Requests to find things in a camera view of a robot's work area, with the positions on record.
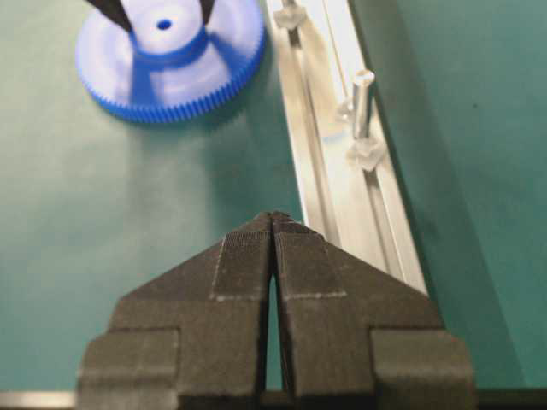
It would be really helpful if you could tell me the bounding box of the large blue plastic gear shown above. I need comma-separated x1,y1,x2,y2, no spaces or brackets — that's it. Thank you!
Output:
75,1,266,123

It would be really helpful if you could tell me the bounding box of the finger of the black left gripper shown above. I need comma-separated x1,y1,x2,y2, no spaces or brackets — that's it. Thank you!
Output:
86,0,132,33
199,0,215,24

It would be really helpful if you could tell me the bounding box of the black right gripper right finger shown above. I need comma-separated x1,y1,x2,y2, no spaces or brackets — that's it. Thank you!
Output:
272,213,477,409

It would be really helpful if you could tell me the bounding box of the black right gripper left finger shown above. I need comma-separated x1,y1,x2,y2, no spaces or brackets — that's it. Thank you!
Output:
76,213,272,409

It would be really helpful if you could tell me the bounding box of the clear bracket of short shaft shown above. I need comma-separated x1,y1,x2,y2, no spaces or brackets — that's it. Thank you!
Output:
273,4,307,30

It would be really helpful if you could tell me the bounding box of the tall steel shaft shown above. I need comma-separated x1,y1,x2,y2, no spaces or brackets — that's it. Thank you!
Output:
352,69,375,140

